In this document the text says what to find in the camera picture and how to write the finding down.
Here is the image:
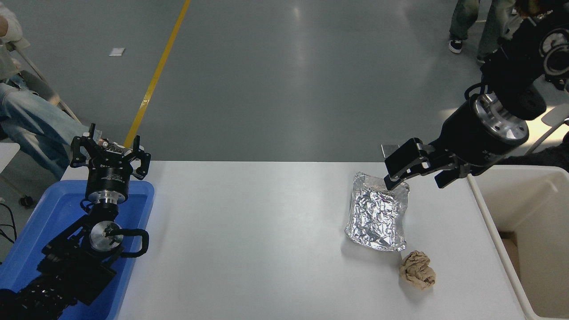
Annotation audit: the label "large pale bin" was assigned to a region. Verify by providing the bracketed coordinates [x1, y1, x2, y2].
[467, 165, 569, 320]

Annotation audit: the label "seated person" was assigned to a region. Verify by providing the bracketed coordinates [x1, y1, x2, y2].
[0, 0, 127, 180]

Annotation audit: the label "silver foil tray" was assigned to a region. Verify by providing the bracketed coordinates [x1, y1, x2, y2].
[344, 171, 410, 253]

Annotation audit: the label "blue plastic tray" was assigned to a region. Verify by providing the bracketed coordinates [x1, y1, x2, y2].
[0, 179, 155, 320]

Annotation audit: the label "black cables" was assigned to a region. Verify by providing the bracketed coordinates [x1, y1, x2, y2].
[0, 202, 18, 244]

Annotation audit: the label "crumpled tan paper ball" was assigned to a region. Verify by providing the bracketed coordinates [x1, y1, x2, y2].
[398, 250, 437, 292]

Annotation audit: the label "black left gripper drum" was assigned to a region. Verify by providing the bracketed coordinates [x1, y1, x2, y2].
[86, 149, 134, 197]

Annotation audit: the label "white chair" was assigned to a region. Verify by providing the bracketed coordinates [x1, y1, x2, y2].
[525, 103, 569, 155]

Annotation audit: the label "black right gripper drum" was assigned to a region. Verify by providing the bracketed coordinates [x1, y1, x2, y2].
[437, 101, 529, 176]

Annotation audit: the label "standing person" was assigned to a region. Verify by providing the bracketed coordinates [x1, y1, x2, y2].
[448, 0, 518, 64]

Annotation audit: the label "grey folding chair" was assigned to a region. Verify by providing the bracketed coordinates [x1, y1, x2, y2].
[7, 40, 81, 125]

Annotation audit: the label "person in dark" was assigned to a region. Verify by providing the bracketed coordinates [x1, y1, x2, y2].
[497, 132, 569, 172]

